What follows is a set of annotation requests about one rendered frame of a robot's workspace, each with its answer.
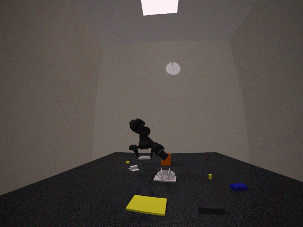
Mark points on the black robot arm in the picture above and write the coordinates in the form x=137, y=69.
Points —
x=137, y=126

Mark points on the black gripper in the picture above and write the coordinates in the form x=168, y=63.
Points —
x=135, y=147

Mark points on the yellow flat rectangular plate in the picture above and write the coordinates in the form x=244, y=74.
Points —
x=147, y=205

